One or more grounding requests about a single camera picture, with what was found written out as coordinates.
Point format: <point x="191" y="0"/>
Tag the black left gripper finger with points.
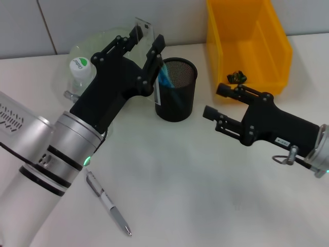
<point x="153" y="61"/>
<point x="115" y="45"/>

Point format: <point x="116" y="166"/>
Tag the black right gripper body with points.
<point x="277" y="126"/>

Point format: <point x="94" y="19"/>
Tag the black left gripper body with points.
<point x="113" y="85"/>

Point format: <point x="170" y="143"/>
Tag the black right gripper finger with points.
<point x="223" y="91"/>
<point x="209" y="112"/>

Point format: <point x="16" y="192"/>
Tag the green plastic wrapper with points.
<point x="236" y="77"/>

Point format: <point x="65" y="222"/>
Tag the transparent plastic ruler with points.
<point x="147" y="28"/>

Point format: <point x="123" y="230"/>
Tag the green label water bottle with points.
<point x="80" y="67"/>

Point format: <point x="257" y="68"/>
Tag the silver white pen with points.
<point x="119" y="218"/>

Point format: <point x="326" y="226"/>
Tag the black mesh pen cup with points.
<point x="180" y="108"/>

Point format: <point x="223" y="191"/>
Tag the translucent green fruit bowl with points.
<point x="84" y="49"/>

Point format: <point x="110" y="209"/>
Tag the silver right gripper plug stub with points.
<point x="293" y="154"/>

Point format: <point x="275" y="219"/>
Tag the silver gripper plug stub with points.
<point x="293" y="154"/>
<point x="70" y="95"/>

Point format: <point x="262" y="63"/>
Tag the silver left gripper plug stub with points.
<point x="70" y="95"/>

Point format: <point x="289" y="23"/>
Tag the yellow plastic bin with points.
<point x="244" y="51"/>

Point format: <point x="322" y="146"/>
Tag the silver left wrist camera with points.
<point x="23" y="126"/>

